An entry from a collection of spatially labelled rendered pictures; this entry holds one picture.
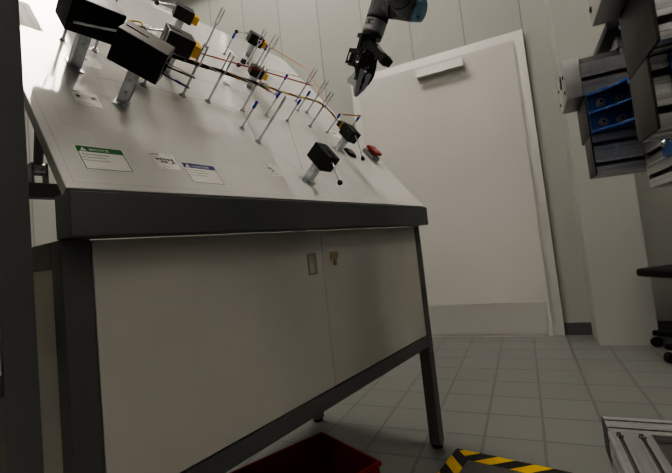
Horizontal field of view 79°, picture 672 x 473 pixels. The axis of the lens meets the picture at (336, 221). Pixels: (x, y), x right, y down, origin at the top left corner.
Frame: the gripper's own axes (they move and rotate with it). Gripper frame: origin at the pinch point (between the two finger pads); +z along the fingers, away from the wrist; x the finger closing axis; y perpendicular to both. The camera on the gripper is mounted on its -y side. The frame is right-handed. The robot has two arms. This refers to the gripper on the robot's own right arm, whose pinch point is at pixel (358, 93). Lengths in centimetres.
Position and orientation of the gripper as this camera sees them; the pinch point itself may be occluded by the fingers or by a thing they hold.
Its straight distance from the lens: 147.5
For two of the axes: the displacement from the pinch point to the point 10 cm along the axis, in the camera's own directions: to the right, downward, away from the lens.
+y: -6.7, -3.3, 6.6
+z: -3.1, 9.4, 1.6
